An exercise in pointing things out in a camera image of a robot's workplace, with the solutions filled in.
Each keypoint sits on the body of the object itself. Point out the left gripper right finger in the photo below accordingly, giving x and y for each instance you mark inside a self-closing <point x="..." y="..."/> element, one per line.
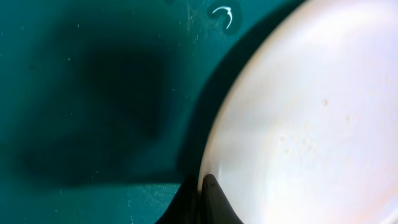
<point x="215" y="207"/>

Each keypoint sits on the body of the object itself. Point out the blue plastic tray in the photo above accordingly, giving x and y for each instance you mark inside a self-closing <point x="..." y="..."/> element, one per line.
<point x="106" y="105"/>

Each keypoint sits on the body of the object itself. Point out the white plate with red stain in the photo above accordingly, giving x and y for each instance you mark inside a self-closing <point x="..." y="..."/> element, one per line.
<point x="308" y="131"/>

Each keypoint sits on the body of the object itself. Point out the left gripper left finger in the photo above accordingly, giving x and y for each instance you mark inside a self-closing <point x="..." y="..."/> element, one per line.
<point x="183" y="207"/>

